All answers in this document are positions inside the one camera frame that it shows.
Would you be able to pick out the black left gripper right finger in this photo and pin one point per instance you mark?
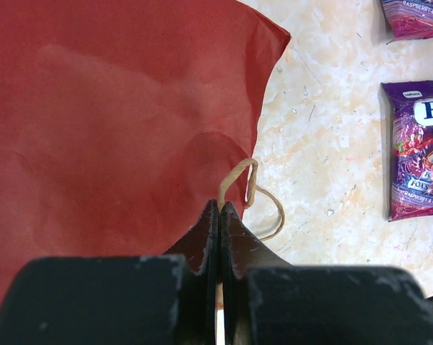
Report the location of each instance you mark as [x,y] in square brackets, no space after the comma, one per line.
[269,301]

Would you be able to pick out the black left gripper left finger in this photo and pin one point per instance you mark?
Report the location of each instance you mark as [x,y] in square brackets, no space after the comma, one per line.
[151,299]

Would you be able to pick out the red paper bag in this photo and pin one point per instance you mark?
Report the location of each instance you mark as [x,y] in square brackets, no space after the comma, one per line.
[119,120]

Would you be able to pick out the purple berries candy packet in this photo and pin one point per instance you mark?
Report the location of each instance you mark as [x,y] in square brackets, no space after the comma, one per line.
[409,19]
[412,158]

